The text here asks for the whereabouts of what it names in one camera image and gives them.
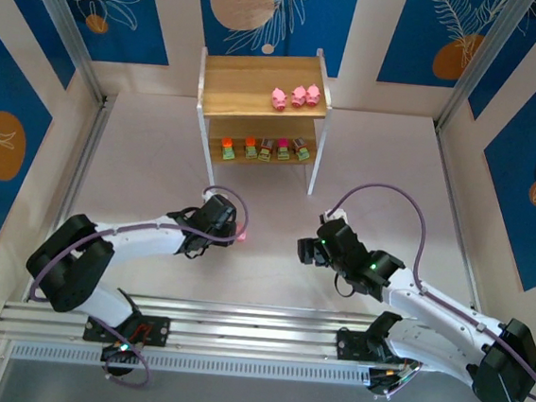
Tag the pink plastic pig toy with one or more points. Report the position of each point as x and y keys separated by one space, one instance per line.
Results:
x=312 y=95
x=299 y=96
x=242 y=233
x=278 y=98

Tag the green truck orange mixer drum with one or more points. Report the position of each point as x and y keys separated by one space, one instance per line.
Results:
x=227 y=148
x=250 y=147

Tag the green red ladder fire truck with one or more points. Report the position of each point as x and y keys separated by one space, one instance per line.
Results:
x=266 y=149

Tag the green truck pink mixer drum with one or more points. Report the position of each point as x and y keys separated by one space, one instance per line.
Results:
x=282 y=149

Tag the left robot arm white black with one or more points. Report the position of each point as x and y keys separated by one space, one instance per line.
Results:
x=141 y=238

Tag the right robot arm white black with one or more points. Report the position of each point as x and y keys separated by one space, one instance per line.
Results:
x=443 y=308

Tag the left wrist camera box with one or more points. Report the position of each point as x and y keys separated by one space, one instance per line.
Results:
x=209 y=195

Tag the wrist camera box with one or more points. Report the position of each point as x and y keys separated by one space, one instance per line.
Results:
x=336 y=213
x=209 y=195

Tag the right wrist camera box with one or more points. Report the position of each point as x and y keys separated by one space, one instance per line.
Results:
x=336 y=213

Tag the aluminum base rail frame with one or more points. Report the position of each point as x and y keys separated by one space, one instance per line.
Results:
x=256 y=325

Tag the aluminum side rail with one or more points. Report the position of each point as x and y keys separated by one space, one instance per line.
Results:
x=82 y=159
x=452 y=190

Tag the wooden shelf with white frame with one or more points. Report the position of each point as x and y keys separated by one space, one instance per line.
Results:
x=260 y=81

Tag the blue floral wall panel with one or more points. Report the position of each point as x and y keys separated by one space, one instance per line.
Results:
x=123 y=30
x=511 y=186
x=3 y=90
x=313 y=25
x=407 y=34

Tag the aluminum frame post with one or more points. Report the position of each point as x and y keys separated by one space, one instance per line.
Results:
x=481 y=55
x=62 y=15

